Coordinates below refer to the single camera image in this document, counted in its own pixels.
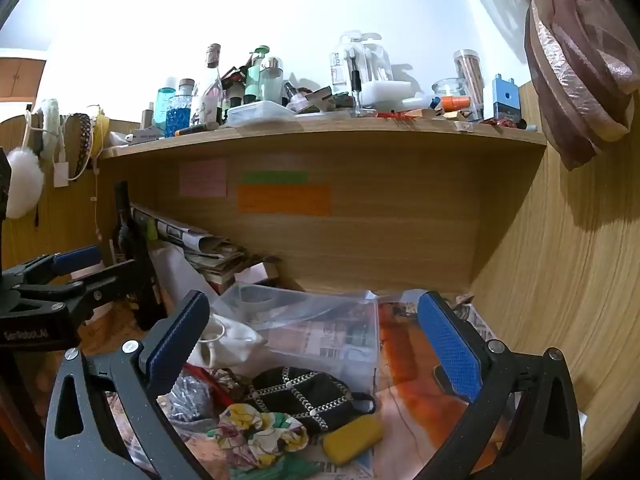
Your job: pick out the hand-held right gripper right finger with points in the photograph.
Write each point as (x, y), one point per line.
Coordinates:
(450, 345)

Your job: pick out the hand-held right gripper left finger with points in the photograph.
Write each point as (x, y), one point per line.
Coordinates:
(175, 340)

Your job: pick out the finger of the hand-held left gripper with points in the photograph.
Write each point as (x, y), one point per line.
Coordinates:
(75, 260)
(110, 280)

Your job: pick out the white cloth mask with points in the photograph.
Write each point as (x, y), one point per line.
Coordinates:
(235, 342)

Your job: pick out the red cloth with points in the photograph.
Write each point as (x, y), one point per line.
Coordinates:
(217, 382)

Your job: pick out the silver sequin cloth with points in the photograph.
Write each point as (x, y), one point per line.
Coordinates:
(190, 400)

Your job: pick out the floral scrunchie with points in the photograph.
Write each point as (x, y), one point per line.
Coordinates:
(250, 435)

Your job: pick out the clear plastic box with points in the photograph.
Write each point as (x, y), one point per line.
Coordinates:
(310, 310)

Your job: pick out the green knit cloth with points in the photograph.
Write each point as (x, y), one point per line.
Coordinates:
(290, 467)

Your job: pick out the dark wine bottle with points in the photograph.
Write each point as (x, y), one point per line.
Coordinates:
(132, 250)

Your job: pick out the yellow-green highlighter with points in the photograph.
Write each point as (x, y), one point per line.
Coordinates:
(151, 230)

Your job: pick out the newspaper-print paper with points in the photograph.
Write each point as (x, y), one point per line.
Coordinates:
(415, 410)

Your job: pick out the white paper tag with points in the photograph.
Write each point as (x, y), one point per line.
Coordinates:
(61, 175)

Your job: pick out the white fluffy earmuffs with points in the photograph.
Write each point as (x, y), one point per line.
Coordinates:
(24, 182)

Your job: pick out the stack of newspapers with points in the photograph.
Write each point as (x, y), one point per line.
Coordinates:
(200, 245)

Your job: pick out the white card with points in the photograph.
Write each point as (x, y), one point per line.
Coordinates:
(255, 274)

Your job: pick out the black patterned headband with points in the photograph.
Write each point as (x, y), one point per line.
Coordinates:
(84, 135)

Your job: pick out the white crumpled paper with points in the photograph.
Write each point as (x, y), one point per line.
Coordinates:
(117, 139)

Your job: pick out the yellow headband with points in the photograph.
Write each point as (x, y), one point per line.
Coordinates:
(102, 130)

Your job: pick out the yellow oblong case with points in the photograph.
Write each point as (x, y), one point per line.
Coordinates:
(352, 437)

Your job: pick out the pink sticky note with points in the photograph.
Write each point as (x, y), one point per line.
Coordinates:
(202, 178)

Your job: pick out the white box red label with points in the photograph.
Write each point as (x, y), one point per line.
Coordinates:
(145, 136)

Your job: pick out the brown pen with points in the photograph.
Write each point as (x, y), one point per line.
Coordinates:
(197, 129)

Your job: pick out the orange sticky note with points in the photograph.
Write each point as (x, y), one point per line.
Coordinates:
(282, 200)

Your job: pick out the teal liquid plastic bottle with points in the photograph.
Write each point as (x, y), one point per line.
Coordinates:
(164, 105)

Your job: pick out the blue-filled glass bottle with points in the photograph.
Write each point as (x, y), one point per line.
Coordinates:
(179, 110)

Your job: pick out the green sticky note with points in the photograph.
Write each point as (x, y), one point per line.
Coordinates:
(275, 178)

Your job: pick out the clear illustrated glass bottle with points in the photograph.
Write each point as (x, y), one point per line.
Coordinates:
(210, 95)

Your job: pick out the clear lidded plastic case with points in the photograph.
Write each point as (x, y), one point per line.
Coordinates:
(260, 112)

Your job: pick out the wooden shelf board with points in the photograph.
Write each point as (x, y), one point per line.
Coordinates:
(350, 132)

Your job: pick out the red pens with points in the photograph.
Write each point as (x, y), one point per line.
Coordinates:
(395, 114)

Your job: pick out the orange marker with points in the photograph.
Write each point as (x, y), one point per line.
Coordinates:
(456, 103)

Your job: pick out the mint green pump bottle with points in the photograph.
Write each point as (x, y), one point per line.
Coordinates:
(255, 80)

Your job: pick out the clear jar silver lid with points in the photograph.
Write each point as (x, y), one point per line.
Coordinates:
(272, 82)

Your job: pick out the short glass jar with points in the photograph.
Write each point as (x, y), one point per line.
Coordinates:
(447, 87)

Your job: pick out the white foam block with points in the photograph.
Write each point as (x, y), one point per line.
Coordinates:
(395, 92)

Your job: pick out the tall clear straw jar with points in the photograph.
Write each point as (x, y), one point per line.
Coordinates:
(470, 80)

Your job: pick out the pile of small cosmetics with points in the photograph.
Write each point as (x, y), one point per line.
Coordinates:
(312, 97)

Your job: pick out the clear plastic package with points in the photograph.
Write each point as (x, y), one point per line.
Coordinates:
(377, 60)

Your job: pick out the pink curtain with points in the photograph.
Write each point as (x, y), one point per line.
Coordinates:
(575, 70)

